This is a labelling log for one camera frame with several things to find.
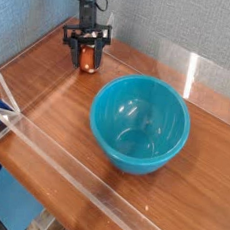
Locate brown white plush mushroom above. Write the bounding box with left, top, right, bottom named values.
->
left=79, top=44, right=98, bottom=74

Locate clear acrylic left barrier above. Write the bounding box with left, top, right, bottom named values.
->
left=0, top=16, right=79, bottom=112

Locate black cable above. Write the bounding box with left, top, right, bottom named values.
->
left=94, top=0, right=109, bottom=14

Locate blue plastic bowl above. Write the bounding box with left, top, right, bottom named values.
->
left=89, top=74, right=191, bottom=175

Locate clear acrylic front barrier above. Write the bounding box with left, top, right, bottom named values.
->
left=0, top=108, right=161, bottom=230

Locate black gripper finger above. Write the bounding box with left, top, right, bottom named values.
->
left=70, top=38, right=80, bottom=68
left=94, top=38, right=103, bottom=69

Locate clear acrylic back barrier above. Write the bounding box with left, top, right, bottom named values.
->
left=105, top=14, right=230, bottom=125

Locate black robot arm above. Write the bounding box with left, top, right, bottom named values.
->
left=62, top=0, right=112, bottom=69

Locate clear acrylic barrier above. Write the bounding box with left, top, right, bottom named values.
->
left=0, top=108, right=161, bottom=230
left=105, top=14, right=230, bottom=125
left=0, top=16, right=79, bottom=112

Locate grey box under table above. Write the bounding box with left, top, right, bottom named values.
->
left=26, top=209, right=66, bottom=230

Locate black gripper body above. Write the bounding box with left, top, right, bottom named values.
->
left=60, top=0, right=116, bottom=51

